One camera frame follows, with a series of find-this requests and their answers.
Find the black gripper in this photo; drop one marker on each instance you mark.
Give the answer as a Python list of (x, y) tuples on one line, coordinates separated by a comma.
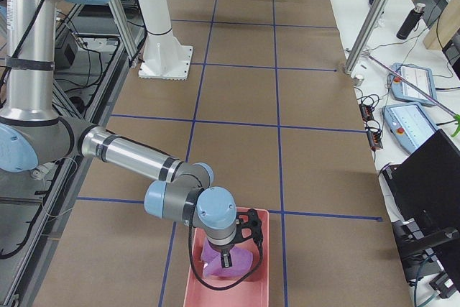
[(223, 249)]

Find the purple microfiber cloth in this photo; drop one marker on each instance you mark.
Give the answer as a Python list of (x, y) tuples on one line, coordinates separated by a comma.
[(242, 260)]

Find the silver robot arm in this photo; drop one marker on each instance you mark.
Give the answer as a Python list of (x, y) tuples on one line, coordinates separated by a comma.
[(32, 133)]

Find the pink plastic bin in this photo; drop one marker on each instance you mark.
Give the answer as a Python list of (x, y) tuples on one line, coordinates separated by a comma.
[(253, 291)]

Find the black monitor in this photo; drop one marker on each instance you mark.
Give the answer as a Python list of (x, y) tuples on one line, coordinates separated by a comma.
[(425, 188)]

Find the small silver cylinder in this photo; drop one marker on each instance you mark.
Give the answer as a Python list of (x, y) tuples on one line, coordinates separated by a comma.
[(358, 80)]

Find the near blue teach pendant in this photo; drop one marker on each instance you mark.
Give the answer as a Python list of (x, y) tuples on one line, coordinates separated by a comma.
[(410, 124)]

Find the blue teach pendant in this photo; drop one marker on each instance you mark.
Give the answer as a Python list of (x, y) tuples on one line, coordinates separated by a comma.
[(410, 124), (420, 76)]

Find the far blue teach pendant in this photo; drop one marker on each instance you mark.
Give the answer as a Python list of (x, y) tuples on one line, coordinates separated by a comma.
[(420, 76)]

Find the reacher grabber tool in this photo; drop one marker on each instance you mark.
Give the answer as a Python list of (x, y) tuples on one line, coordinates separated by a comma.
[(454, 115)]

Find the black water bottle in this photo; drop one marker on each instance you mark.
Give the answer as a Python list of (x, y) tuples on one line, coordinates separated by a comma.
[(411, 20)]

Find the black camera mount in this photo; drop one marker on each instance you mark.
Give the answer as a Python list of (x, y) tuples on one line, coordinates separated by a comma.
[(248, 226)]

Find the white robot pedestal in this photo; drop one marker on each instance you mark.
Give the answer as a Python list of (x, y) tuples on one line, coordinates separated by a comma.
[(163, 57)]

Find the aluminium frame post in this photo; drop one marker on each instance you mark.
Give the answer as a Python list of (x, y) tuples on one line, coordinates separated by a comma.
[(365, 33)]

